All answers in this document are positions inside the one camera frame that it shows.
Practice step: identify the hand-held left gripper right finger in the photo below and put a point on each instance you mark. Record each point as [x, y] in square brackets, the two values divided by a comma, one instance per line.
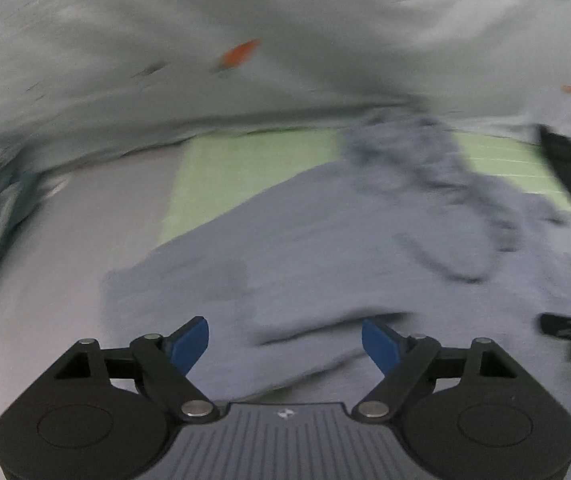
[380, 342]

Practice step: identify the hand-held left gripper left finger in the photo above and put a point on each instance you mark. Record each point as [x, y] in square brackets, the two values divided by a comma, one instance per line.
[191, 342]

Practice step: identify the printed grey bed sheet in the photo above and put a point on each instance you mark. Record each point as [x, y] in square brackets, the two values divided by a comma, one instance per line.
[265, 10]

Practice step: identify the grey sweatshirt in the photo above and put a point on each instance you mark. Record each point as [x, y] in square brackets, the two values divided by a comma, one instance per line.
[315, 240]

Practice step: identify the blue-grey folded cloth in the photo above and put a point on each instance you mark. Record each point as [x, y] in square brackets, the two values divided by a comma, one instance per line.
[10, 210]

